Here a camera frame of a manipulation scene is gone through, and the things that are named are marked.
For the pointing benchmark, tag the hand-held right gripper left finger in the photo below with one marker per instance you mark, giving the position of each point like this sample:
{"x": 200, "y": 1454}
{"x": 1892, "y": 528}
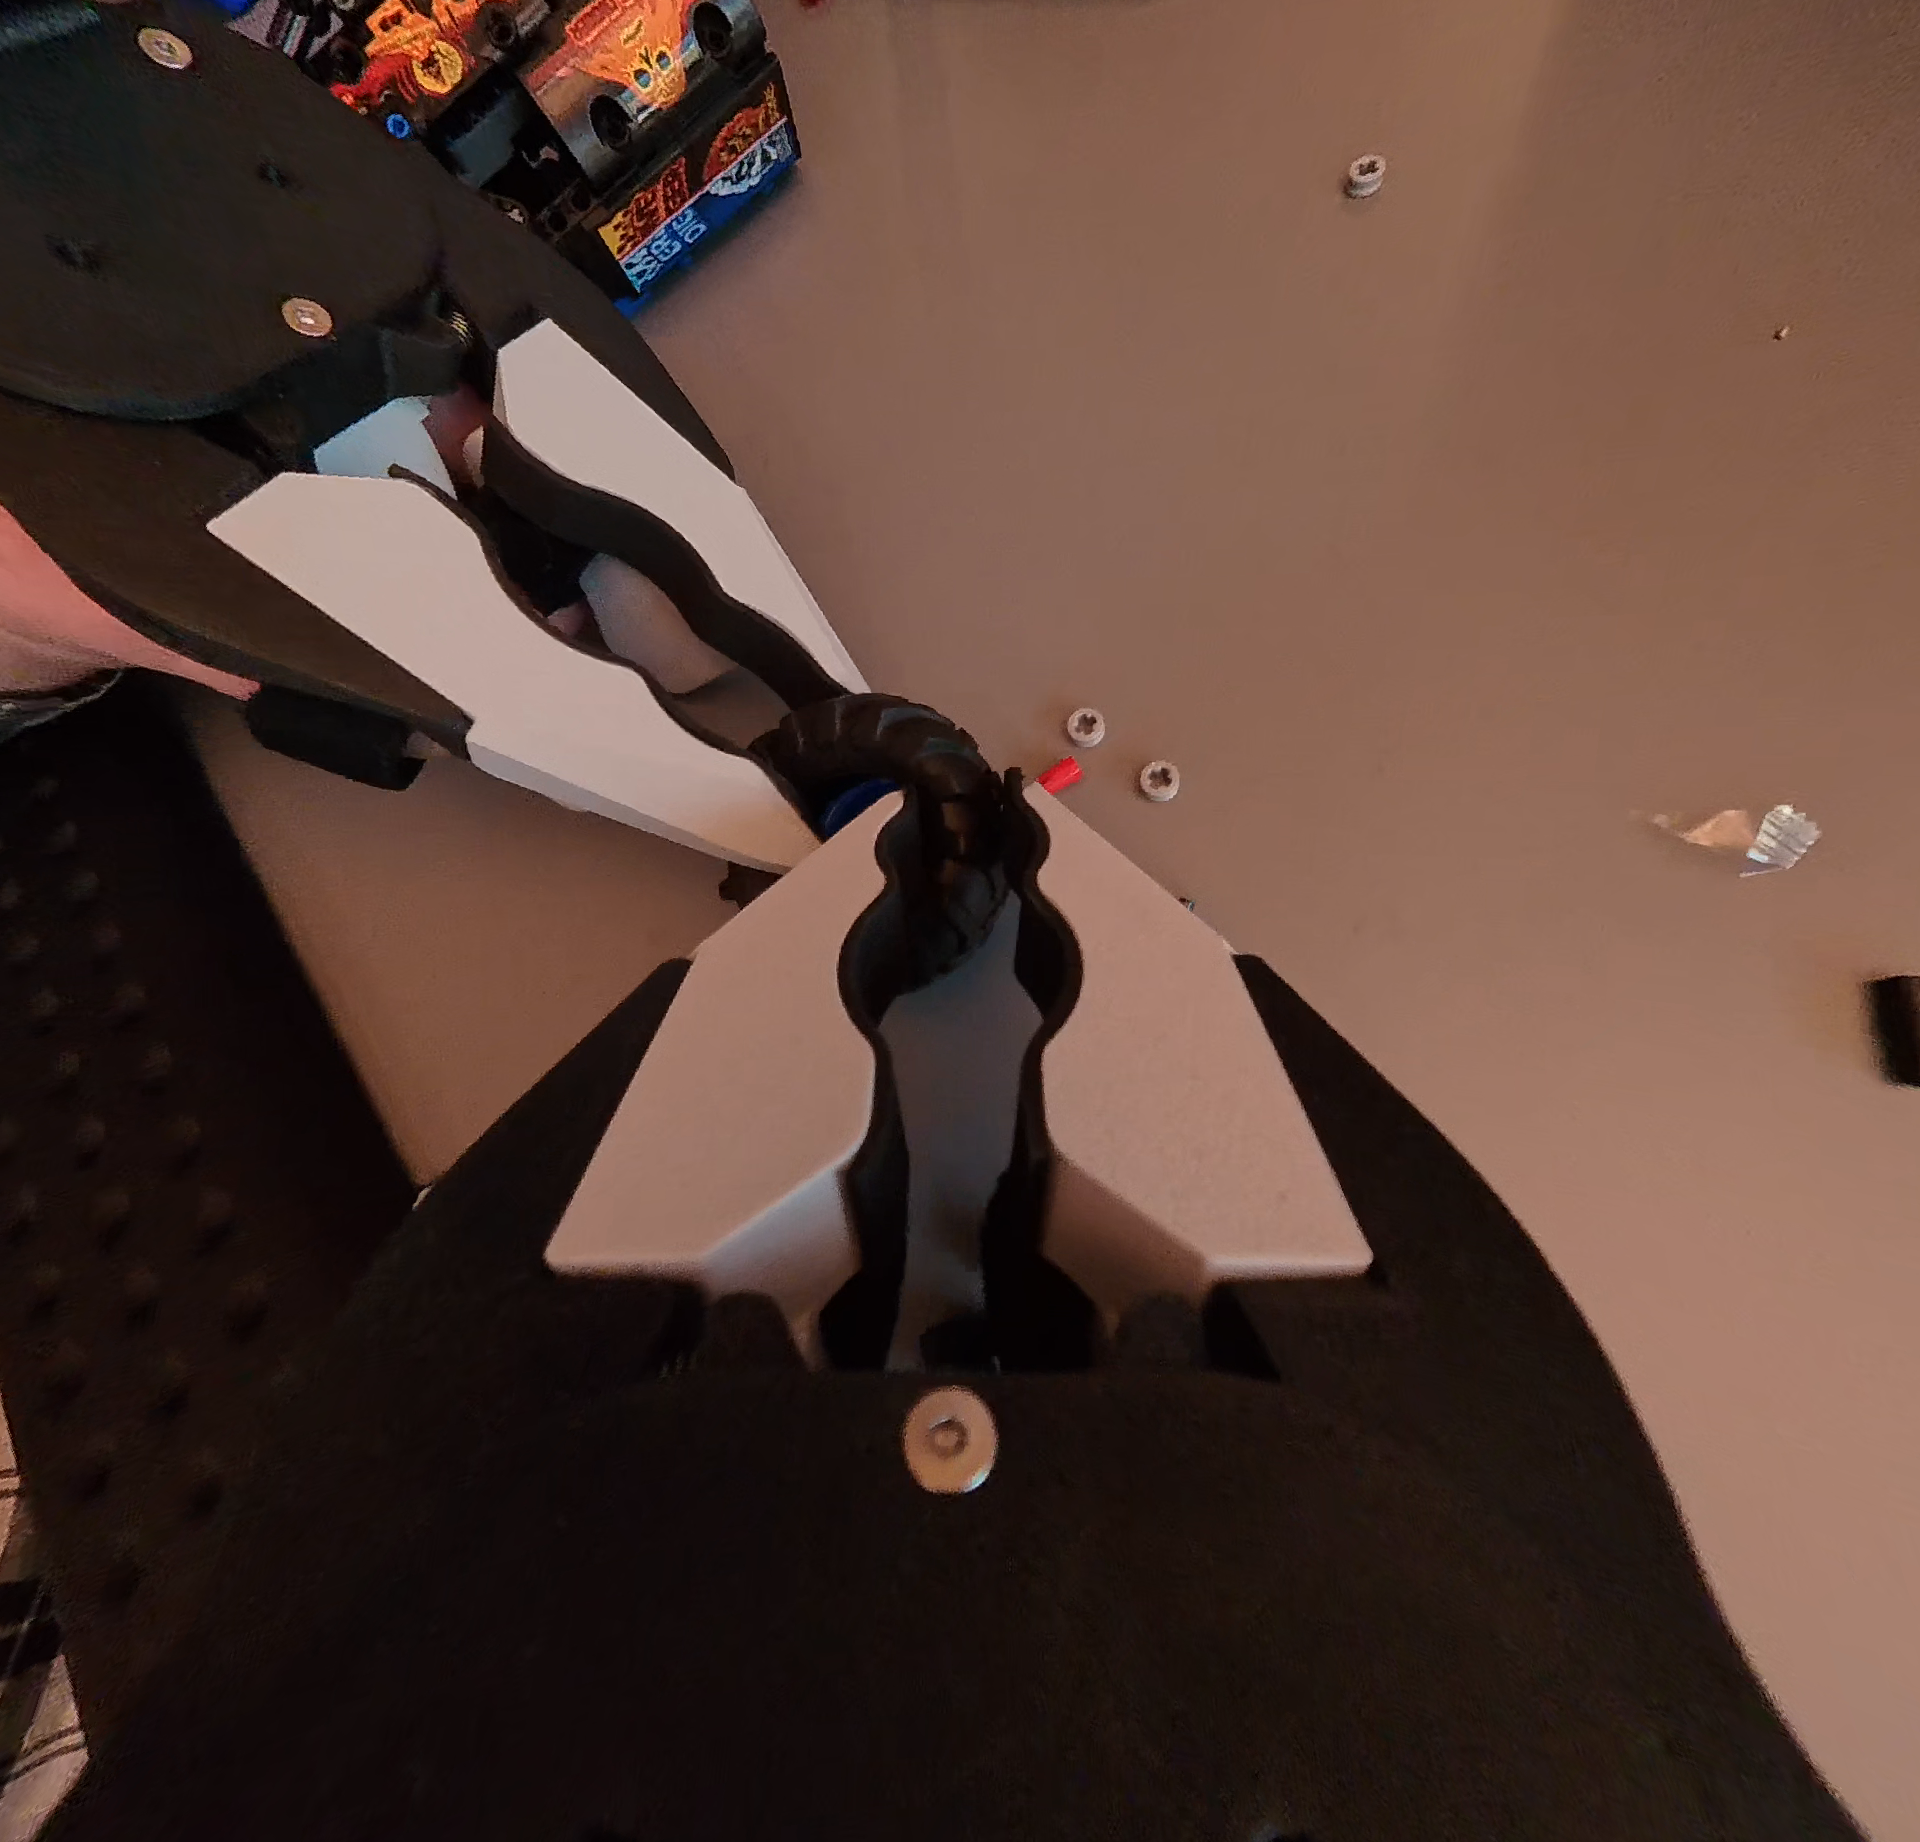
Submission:
{"x": 723, "y": 1123}

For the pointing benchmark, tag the small grey toy bush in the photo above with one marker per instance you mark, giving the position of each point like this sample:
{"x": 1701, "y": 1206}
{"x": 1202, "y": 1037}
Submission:
{"x": 1159, "y": 783}
{"x": 1089, "y": 726}
{"x": 1364, "y": 179}

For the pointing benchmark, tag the short black toy connector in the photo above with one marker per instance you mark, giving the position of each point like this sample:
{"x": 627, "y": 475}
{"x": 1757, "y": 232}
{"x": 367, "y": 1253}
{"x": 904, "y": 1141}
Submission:
{"x": 1896, "y": 1032}

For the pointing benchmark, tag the black toy tire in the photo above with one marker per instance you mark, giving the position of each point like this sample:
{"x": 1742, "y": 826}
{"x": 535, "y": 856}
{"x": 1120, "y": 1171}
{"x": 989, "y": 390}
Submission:
{"x": 930, "y": 759}

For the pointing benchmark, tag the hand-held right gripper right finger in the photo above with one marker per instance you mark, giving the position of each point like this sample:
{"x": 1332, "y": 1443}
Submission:
{"x": 1202, "y": 1123}

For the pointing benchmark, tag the small pale toy piece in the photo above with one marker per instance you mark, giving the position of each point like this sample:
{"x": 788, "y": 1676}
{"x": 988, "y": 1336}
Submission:
{"x": 1752, "y": 838}

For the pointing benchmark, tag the grey desk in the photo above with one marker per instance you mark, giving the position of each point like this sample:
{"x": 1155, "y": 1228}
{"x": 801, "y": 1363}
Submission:
{"x": 1426, "y": 526}

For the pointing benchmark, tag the person's left hand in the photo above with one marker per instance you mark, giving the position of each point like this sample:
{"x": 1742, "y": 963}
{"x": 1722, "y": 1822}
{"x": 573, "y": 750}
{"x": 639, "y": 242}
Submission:
{"x": 74, "y": 613}

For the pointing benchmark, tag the blue toy wheel rim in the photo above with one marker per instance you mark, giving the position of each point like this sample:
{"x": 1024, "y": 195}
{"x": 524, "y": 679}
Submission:
{"x": 858, "y": 807}

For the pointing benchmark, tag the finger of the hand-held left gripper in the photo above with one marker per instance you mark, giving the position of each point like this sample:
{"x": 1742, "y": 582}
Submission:
{"x": 420, "y": 624}
{"x": 645, "y": 450}

